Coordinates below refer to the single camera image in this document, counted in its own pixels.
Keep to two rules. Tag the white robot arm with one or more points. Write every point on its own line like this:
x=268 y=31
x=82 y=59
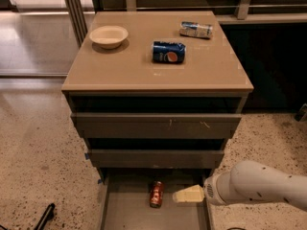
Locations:
x=248 y=182

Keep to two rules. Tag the metal window frame post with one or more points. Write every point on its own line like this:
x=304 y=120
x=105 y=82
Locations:
x=75 y=11

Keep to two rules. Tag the white blue crushed can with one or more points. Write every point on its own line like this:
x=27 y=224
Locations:
x=194 y=29

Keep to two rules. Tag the grey middle drawer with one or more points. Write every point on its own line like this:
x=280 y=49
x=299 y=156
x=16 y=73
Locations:
x=156 y=159

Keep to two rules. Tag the black object on floor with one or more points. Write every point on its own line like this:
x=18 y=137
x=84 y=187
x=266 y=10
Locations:
x=47 y=215

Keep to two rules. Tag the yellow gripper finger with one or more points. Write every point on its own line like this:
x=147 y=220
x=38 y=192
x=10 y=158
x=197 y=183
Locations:
x=193 y=194

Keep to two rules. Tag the white bowl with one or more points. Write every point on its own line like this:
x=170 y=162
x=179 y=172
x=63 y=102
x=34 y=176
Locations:
x=109 y=37

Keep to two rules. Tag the grey drawer cabinet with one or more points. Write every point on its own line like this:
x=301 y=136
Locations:
x=126 y=80

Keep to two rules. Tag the grey open bottom drawer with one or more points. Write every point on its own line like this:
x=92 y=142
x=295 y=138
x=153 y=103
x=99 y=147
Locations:
x=127 y=201

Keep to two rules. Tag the blue pepsi can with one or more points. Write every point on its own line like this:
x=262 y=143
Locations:
x=168 y=52

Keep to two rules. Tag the blue tape piece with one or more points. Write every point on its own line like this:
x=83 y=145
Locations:
x=86 y=155

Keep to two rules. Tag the red coke can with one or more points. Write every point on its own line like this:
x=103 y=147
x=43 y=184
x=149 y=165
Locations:
x=156 y=194

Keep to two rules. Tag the grey top drawer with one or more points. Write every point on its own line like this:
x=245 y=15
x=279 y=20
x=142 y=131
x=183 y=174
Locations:
x=156 y=126

